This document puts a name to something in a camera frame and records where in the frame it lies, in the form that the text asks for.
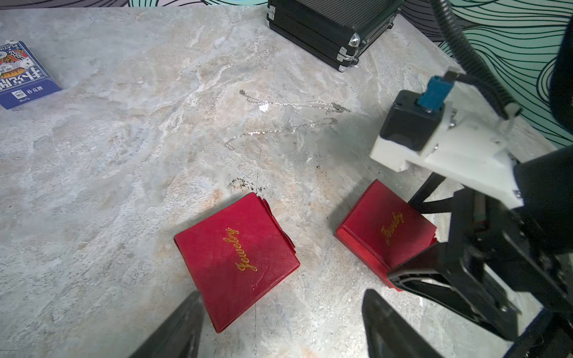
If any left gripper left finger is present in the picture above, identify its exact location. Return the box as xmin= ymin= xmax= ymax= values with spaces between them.
xmin=131 ymin=291 xmax=204 ymax=358

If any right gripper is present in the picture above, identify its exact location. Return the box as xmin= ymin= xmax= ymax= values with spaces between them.
xmin=387 ymin=147 xmax=572 ymax=357

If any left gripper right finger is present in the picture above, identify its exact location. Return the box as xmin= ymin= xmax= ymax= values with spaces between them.
xmin=362 ymin=289 xmax=442 ymax=357

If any red jewelry box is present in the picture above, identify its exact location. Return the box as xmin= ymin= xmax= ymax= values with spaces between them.
xmin=334 ymin=180 xmax=437 ymax=289
xmin=174 ymin=192 xmax=300 ymax=334

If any silver chain necklace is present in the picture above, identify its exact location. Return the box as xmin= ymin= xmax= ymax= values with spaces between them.
xmin=223 ymin=117 xmax=339 ymax=152
xmin=238 ymin=89 xmax=352 ymax=114

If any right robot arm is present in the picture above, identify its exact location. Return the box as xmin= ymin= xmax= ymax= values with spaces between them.
xmin=390 ymin=1 xmax=572 ymax=357

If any black flat case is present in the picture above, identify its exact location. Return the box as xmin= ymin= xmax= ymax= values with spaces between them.
xmin=267 ymin=0 xmax=403 ymax=72

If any small card pack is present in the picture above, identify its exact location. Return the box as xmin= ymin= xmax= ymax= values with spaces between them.
xmin=0 ymin=41 xmax=61 ymax=110

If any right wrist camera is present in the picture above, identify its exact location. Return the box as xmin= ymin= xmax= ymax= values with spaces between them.
xmin=370 ymin=68 xmax=524 ymax=213

